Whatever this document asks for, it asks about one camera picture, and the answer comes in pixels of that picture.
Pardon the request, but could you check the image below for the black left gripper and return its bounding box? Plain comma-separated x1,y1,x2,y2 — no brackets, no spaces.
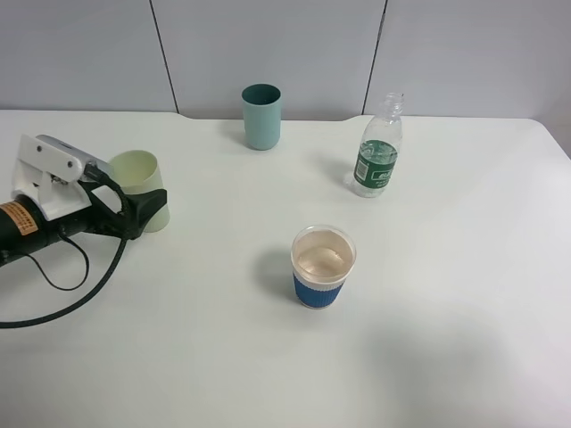
1,186,168,263

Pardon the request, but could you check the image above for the pale green plastic cup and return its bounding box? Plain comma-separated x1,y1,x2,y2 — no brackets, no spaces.
108,150,171,235

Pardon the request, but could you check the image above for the clear water bottle green label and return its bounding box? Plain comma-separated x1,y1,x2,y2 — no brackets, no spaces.
345,93,404,198

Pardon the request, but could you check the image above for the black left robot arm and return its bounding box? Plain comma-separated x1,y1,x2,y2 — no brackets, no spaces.
1,189,168,266

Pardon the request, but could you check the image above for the teal plastic cup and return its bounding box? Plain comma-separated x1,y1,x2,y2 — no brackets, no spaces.
242,84,282,151

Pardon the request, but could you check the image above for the blue sleeved clear cup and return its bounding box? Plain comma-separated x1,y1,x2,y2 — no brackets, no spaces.
290,225,357,309

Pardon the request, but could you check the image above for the black braided left camera cable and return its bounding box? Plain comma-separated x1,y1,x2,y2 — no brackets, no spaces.
0,163,135,330

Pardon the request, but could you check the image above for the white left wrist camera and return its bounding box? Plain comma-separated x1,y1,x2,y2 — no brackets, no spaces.
12,135,112,221

